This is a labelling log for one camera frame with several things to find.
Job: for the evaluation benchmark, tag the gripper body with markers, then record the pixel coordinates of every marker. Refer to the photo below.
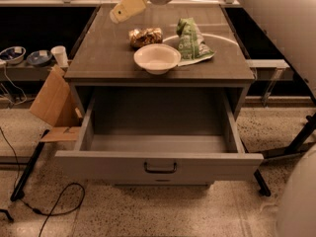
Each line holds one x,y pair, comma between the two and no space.
127,8

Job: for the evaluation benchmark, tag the crinkled gold snack bag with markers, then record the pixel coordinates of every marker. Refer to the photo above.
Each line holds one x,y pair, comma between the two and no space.
142,37

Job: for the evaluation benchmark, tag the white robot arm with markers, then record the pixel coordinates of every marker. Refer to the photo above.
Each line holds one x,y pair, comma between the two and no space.
291,25

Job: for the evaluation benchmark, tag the grey drawer cabinet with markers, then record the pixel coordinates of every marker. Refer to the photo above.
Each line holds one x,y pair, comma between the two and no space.
106,58

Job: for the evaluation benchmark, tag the open grey top drawer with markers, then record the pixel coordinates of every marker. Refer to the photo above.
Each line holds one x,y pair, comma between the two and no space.
125,127

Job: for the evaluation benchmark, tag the white bowl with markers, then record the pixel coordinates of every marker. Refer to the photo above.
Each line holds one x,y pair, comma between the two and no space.
157,58

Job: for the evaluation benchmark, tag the green chip bag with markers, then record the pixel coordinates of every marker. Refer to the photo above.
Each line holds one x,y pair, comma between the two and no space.
191,46

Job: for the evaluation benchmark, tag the white paper cup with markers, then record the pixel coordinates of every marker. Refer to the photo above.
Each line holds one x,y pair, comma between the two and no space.
60,55

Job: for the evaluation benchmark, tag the blue bowl right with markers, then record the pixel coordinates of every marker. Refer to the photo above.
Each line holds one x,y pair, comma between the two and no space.
39,58

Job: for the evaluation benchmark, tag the blue bowl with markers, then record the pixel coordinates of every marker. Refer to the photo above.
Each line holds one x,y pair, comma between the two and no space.
13,55
39,58

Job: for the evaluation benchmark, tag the brown cardboard box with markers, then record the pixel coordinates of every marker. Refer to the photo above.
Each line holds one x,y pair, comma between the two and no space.
55,105

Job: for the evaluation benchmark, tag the blue bowl left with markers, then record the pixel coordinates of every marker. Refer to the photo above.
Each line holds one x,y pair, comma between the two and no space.
13,55

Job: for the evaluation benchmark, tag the black stand leg left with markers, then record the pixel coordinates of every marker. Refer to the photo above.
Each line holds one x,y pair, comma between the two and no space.
18,191

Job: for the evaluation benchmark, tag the black drawer handle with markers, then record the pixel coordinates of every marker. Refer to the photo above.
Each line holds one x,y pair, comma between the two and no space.
160,170

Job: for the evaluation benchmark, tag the black stand frame right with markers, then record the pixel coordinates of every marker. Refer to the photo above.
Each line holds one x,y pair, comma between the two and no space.
303,134

